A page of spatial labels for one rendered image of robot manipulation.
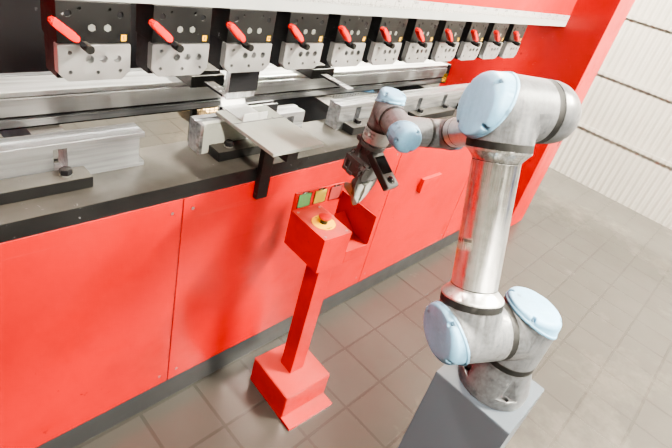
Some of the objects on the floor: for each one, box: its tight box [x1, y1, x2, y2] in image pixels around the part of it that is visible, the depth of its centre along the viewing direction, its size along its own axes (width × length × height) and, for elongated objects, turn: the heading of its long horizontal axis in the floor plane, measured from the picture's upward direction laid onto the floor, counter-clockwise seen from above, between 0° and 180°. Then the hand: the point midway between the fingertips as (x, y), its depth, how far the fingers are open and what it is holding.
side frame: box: [438, 0, 664, 226], centre depth 303 cm, size 25×85×230 cm, turn 23°
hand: (356, 202), depth 145 cm, fingers closed
